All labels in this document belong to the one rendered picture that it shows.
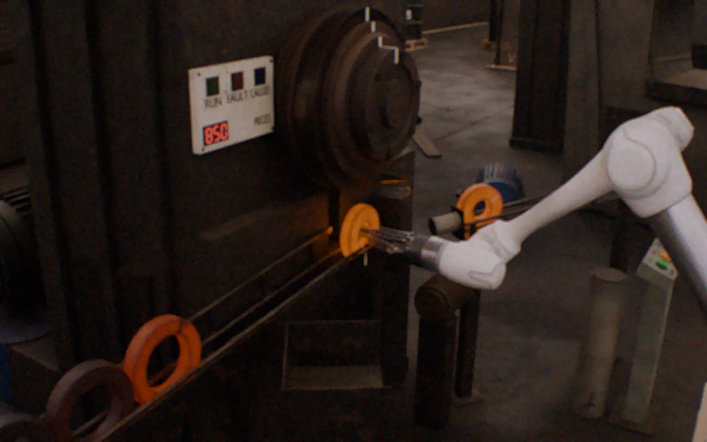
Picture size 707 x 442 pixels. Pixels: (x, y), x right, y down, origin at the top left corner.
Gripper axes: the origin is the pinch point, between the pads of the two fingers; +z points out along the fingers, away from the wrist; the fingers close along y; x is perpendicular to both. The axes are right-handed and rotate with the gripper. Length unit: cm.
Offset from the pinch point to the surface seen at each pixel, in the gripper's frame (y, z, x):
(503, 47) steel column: 846, 272, -68
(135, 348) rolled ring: -82, 0, 2
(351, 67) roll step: -16, -3, 48
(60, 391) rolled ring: -99, 1, 1
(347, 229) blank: -7.1, 0.2, 2.7
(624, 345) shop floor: 114, -64, -69
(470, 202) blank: 41.9, -14.6, 0.5
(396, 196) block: 17.1, -1.1, 5.6
